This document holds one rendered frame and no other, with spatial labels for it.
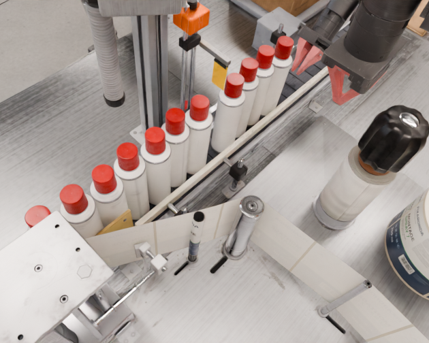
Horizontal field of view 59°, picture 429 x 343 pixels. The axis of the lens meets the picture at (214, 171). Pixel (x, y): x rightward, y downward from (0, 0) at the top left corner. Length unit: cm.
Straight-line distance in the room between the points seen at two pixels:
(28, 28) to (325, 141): 206
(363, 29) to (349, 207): 36
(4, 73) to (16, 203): 157
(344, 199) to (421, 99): 58
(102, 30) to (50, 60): 185
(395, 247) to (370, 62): 42
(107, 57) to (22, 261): 30
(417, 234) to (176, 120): 46
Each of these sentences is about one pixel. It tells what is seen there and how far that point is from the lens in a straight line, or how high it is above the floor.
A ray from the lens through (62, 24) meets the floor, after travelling 263.
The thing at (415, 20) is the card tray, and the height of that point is 83.
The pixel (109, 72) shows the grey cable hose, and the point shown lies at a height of 115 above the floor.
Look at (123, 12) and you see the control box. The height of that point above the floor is 129.
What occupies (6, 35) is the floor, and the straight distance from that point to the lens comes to 263.
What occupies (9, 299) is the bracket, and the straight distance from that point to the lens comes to 48.
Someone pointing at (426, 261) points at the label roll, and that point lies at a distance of 77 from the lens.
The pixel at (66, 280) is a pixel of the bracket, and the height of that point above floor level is 114.
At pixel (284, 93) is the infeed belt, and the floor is 88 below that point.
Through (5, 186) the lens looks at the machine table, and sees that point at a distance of 92.
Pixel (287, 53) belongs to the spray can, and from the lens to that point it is 81.
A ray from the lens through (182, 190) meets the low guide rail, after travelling 76.
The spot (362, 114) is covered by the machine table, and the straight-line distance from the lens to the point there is 111.
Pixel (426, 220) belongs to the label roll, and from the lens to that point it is 74.
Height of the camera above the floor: 158
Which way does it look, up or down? 58 degrees down
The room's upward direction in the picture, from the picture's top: 11 degrees clockwise
